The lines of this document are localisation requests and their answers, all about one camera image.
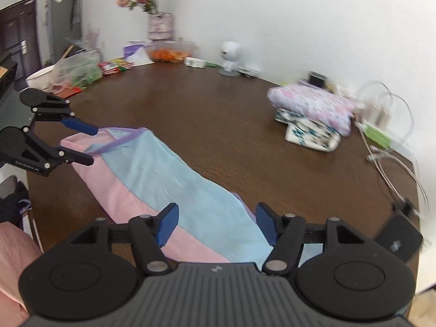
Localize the pink blue mesh garment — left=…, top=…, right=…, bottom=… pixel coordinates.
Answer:
left=60, top=128, right=272, bottom=267

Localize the red paper packet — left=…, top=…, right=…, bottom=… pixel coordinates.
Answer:
left=54, top=86, right=83, bottom=99

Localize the clear plastic bag with greens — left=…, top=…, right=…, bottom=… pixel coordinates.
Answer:
left=48, top=50, right=103, bottom=94

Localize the white bowl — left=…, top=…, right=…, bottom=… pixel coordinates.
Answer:
left=26, top=65, right=55, bottom=91

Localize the red checkered snack pack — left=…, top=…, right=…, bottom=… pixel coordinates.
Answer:
left=98, top=57, right=134, bottom=75

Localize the purple tissue pack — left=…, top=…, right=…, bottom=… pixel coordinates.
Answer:
left=123, top=41, right=153, bottom=67

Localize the dark brown door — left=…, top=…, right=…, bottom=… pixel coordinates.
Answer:
left=1, top=0, right=41, bottom=91

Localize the folded cream teal-flower cloth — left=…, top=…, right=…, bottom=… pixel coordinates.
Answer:
left=275, top=108, right=341, bottom=152

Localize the clear box of orange fruit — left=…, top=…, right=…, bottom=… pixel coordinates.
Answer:
left=145, top=40, right=197, bottom=63

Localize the grey refrigerator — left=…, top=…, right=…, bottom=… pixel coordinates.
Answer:
left=46, top=0, right=81, bottom=64

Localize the folded pink floral cloth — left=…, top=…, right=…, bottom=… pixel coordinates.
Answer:
left=268, top=83, right=357, bottom=137

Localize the green sponge pack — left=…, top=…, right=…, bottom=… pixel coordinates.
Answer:
left=363, top=124, right=392, bottom=149

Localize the white power strip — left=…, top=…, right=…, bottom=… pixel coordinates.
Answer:
left=355, top=123, right=416, bottom=162

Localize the white usb charger left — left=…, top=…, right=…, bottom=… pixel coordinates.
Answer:
left=365, top=102, right=382, bottom=125

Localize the white usb charger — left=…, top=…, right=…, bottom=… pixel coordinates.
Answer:
left=376, top=108, right=392, bottom=131
left=365, top=102, right=382, bottom=125

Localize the white usb charger right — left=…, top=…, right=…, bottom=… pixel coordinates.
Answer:
left=376, top=108, right=392, bottom=131

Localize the small black box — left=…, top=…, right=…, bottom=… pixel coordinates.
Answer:
left=307, top=72, right=327, bottom=89

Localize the white digital clock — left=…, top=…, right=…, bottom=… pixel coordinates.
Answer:
left=237, top=65, right=260, bottom=78

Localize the white robot figurine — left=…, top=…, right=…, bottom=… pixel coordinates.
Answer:
left=219, top=41, right=242, bottom=77

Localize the black wireless charger stand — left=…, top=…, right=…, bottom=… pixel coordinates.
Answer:
left=373, top=199, right=423, bottom=263

